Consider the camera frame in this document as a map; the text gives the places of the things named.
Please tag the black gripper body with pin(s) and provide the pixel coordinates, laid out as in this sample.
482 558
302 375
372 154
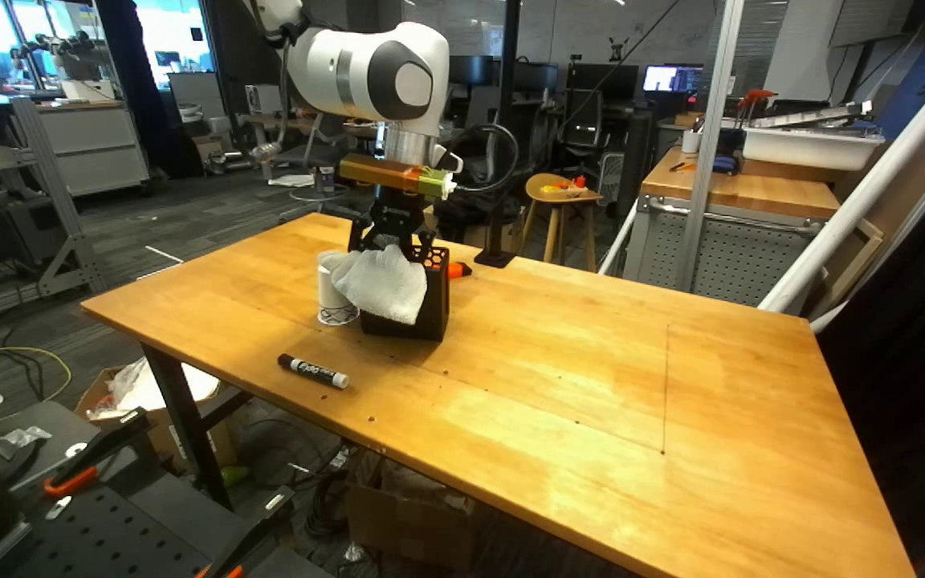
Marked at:
394 220

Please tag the white waffle-weave towel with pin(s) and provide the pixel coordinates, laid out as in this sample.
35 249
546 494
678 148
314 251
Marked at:
387 285

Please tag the black perforated box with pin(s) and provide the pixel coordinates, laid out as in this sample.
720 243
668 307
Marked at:
439 313

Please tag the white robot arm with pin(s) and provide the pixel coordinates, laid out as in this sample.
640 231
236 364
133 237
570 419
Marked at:
354 68

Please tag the cardboard box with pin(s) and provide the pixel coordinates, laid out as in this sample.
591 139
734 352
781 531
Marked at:
408 524

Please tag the black dry-erase marker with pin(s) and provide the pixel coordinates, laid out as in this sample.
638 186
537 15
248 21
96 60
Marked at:
314 370

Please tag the round wooden stool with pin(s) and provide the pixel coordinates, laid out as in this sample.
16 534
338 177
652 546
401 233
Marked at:
560 191

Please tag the small orange yellow object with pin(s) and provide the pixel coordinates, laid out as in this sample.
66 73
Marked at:
560 188

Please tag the black pole with base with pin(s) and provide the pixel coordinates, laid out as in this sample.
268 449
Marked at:
507 67

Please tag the thin white pole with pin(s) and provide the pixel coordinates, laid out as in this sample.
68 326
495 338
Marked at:
617 239

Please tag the black table leg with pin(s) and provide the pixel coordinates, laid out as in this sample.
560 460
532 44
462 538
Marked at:
191 430

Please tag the white plastic bag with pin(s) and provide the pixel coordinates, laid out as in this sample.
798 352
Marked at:
137 391

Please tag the small white bottle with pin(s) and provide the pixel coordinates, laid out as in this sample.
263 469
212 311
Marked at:
692 143

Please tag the white cabinet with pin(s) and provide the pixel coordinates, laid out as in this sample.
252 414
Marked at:
96 147

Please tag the computer monitor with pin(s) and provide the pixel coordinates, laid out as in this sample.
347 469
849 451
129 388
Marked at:
673 80

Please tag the wooden workbench with grey panel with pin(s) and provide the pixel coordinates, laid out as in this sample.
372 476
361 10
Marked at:
741 194

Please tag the grey metal shelving unit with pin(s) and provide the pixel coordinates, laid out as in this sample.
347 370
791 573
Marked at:
46 182

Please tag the black perforated panel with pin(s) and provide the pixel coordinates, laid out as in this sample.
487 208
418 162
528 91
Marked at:
120 534

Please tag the white plastic bin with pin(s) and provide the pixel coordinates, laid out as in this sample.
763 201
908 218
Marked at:
803 147

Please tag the thick white beam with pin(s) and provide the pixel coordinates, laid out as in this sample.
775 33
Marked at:
870 182

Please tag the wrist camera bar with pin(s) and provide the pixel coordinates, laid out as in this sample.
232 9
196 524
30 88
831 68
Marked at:
394 177

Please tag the white metal frame post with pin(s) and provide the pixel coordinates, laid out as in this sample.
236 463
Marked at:
710 139

